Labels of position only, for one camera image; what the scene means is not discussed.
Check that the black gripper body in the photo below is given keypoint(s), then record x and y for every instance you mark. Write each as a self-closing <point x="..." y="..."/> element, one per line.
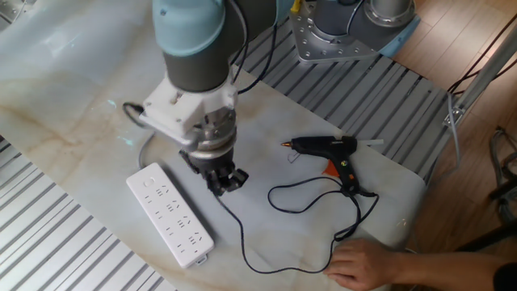
<point x="212" y="165"/>

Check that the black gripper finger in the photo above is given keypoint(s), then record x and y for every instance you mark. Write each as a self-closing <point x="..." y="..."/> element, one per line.
<point x="220" y="186"/>
<point x="239" y="178"/>

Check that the person's bare forearm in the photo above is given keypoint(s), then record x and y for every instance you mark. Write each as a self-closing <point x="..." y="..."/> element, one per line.
<point x="444" y="271"/>

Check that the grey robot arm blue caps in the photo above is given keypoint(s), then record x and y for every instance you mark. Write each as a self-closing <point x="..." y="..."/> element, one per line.
<point x="194" y="68"/>

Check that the white power strip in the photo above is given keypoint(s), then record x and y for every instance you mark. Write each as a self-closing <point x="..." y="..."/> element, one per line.
<point x="169" y="214"/>

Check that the person's bare hand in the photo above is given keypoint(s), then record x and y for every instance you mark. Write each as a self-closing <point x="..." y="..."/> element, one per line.
<point x="359" y="266"/>

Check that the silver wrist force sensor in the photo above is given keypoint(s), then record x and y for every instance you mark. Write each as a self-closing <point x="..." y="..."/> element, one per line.
<point x="214" y="137"/>

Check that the black hot glue gun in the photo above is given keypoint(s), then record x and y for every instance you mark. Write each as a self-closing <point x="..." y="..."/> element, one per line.
<point x="323" y="144"/>

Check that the white marble pattern board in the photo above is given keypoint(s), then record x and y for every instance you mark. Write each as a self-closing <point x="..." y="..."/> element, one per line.
<point x="81" y="81"/>

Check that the yellow connector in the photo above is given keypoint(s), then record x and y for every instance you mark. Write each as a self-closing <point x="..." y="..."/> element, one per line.
<point x="295" y="5"/>

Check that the black chair leg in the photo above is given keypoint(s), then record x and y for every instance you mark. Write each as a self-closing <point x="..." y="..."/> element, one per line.
<point x="484" y="240"/>

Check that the black shirt sleeve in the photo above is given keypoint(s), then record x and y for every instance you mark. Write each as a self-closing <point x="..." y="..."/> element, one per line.
<point x="507" y="279"/>

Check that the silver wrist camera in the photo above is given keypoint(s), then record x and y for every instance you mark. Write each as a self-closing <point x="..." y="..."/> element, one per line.
<point x="187" y="141"/>

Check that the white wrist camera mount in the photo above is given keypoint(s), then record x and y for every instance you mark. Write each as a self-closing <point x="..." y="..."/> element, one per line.
<point x="173" y="109"/>

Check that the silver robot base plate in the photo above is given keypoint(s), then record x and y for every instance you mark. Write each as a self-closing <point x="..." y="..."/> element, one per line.
<point x="307" y="44"/>

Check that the silver corner bracket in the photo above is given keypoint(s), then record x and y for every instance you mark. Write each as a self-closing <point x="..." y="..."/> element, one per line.
<point x="12" y="10"/>

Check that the aluminium frame beam with bracket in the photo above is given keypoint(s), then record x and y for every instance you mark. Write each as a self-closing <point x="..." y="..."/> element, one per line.
<point x="484" y="74"/>

